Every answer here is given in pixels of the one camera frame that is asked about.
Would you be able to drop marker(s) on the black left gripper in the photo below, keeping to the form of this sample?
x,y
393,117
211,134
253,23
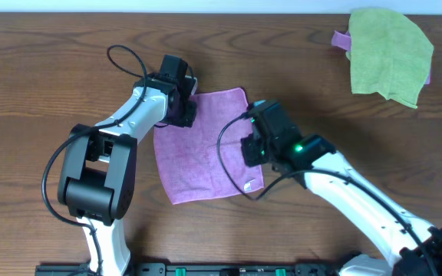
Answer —
x,y
189,120

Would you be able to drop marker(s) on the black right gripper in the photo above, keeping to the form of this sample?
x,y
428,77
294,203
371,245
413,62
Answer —
x,y
250,156

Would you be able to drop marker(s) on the purple microfiber cloth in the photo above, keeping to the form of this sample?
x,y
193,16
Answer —
x,y
190,166

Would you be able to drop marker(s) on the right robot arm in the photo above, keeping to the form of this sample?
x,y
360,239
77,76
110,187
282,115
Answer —
x,y
410,245

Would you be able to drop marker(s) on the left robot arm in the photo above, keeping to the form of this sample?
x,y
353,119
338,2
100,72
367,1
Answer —
x,y
99,169

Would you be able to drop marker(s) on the green microfiber cloth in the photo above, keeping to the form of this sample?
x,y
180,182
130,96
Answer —
x,y
390,55

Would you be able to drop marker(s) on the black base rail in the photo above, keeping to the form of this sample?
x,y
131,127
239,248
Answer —
x,y
162,269

